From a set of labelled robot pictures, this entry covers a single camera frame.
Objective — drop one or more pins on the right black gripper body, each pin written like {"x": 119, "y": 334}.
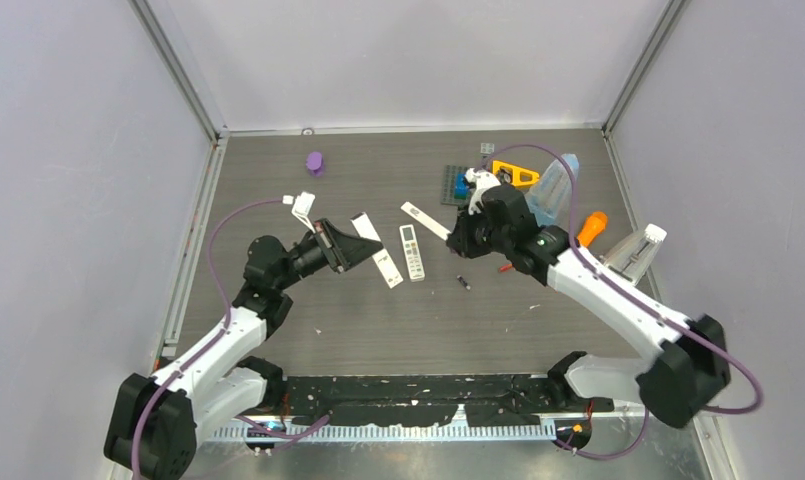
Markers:
{"x": 477, "y": 238}

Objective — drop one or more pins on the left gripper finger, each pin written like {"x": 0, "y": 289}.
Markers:
{"x": 353, "y": 253}
{"x": 336, "y": 236}

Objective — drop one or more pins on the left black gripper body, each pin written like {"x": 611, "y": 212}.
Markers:
{"x": 323, "y": 242}

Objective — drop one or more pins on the white battery cover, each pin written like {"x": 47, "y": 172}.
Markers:
{"x": 426, "y": 220}

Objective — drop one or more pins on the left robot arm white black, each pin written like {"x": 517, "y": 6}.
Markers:
{"x": 159, "y": 421}

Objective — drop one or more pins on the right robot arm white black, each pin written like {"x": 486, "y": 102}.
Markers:
{"x": 679, "y": 367}

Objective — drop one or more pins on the white air conditioner remote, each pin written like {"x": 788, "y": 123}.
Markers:
{"x": 412, "y": 254}

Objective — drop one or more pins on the blue lego brick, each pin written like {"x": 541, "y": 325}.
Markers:
{"x": 460, "y": 189}

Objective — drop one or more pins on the black battery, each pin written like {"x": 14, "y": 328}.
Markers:
{"x": 463, "y": 282}

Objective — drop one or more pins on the grey lego baseplate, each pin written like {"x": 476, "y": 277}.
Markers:
{"x": 448, "y": 177}

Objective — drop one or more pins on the yellow triangle toy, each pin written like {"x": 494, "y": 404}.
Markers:
{"x": 519, "y": 177}

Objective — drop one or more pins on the purple plastic toy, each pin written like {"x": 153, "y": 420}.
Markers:
{"x": 315, "y": 164}

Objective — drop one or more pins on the grey lego piece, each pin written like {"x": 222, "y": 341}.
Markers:
{"x": 486, "y": 152}

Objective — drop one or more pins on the orange toy microphone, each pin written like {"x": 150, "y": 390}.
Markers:
{"x": 594, "y": 225}

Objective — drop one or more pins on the white metronome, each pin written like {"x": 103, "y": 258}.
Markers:
{"x": 631, "y": 257}

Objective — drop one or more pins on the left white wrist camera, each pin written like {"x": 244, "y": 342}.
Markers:
{"x": 301, "y": 205}

